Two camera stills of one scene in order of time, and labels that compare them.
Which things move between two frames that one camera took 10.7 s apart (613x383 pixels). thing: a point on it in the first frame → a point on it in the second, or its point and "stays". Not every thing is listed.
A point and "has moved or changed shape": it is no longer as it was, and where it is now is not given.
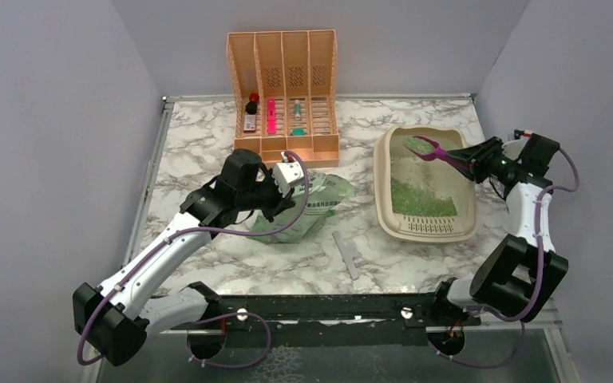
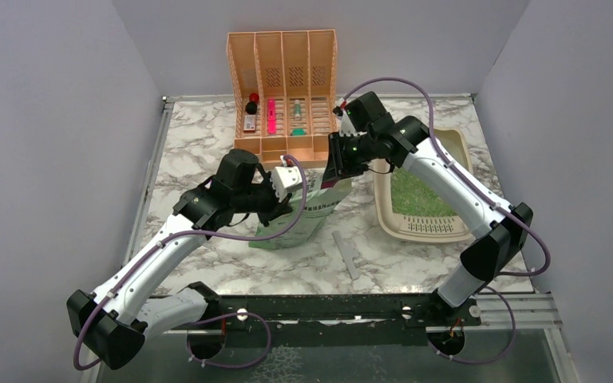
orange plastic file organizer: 285,87 stays
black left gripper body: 266,196 stays
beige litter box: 420,199 stays
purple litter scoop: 427,149 has moved or changed shape
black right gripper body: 495,167 → 351,154
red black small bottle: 251,106 stays
